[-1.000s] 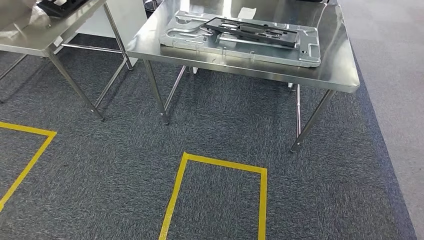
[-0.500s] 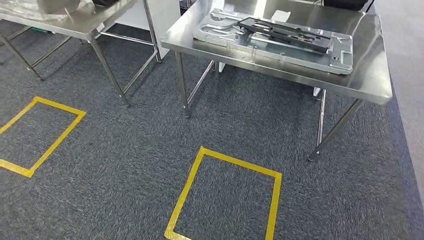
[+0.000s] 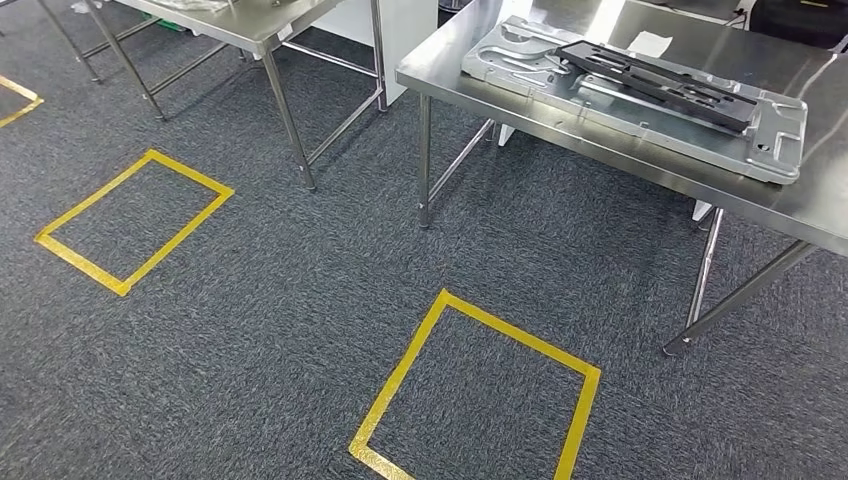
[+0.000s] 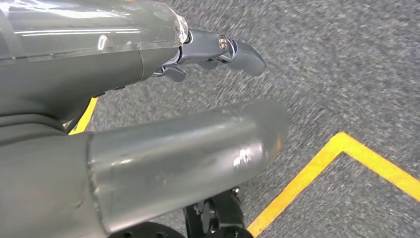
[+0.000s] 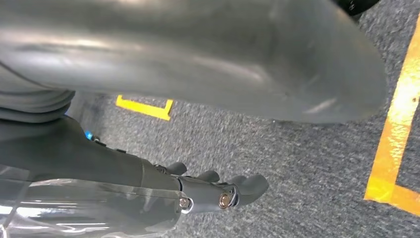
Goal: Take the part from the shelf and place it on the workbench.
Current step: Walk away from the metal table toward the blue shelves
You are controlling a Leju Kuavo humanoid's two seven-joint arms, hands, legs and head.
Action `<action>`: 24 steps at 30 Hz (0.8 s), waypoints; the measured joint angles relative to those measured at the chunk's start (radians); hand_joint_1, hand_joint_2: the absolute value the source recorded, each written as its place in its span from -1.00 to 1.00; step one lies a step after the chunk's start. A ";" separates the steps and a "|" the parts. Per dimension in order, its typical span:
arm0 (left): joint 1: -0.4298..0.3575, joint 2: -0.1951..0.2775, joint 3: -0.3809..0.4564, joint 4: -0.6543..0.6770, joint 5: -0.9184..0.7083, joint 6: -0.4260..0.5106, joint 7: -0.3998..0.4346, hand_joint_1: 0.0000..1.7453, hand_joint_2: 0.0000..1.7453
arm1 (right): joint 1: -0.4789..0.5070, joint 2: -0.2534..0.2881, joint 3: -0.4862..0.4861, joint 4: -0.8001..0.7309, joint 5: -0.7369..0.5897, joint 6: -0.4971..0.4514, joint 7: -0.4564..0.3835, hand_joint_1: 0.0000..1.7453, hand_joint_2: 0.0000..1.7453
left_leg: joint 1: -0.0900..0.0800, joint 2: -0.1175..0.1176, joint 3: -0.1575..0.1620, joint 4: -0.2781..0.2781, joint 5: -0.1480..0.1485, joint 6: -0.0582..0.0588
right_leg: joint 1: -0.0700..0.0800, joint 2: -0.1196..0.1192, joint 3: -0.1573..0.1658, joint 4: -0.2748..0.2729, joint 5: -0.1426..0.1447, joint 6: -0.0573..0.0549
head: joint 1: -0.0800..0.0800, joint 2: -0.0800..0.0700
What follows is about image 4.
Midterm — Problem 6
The black robot foot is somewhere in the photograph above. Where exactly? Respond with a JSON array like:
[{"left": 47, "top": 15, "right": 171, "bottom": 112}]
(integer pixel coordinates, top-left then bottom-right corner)
[{"left": 108, "top": 187, "right": 254, "bottom": 238}]

